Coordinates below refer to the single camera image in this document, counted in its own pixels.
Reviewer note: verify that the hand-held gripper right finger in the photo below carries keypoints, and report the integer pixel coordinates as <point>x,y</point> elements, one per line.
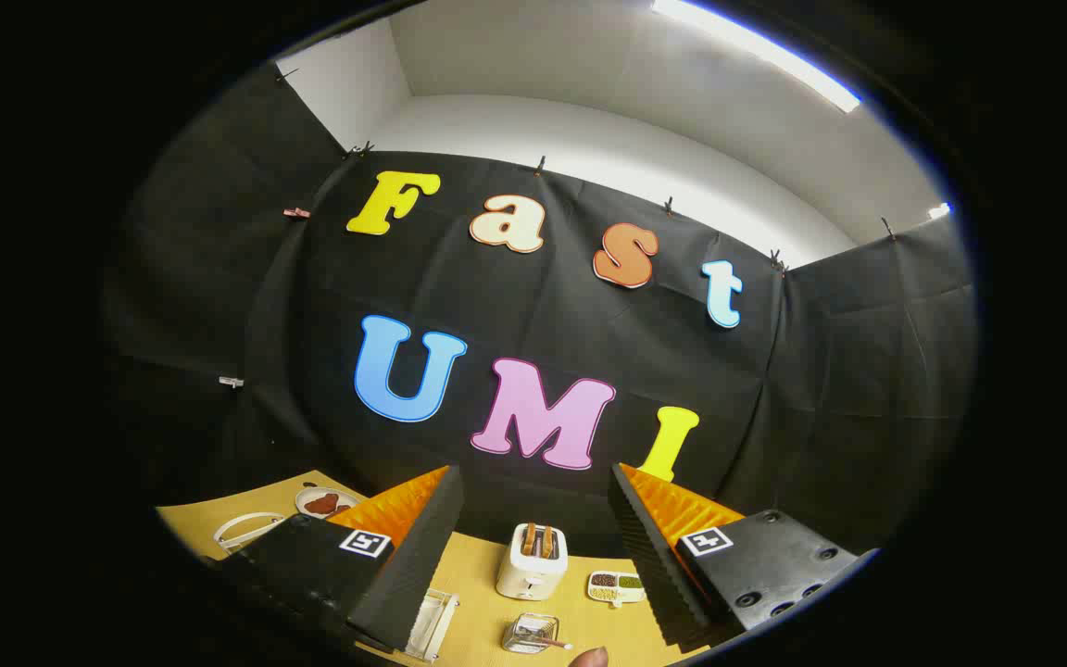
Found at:
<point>649,547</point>

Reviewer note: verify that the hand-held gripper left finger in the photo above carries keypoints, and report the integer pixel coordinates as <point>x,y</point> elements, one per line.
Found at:
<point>422,547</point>

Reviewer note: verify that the small plate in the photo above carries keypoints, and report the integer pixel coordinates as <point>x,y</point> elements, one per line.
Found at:
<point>304,498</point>

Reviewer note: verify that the white divided tray with beans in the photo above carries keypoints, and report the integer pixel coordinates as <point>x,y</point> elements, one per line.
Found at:
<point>615,593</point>

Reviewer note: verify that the toast slice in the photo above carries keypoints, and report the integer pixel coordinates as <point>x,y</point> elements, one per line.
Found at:
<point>528,539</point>
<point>548,541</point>

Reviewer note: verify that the white toaster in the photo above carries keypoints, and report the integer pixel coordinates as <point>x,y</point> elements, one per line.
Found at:
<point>529,574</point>

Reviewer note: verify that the black backdrop cloth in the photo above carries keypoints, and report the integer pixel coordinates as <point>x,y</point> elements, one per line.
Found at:
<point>543,306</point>

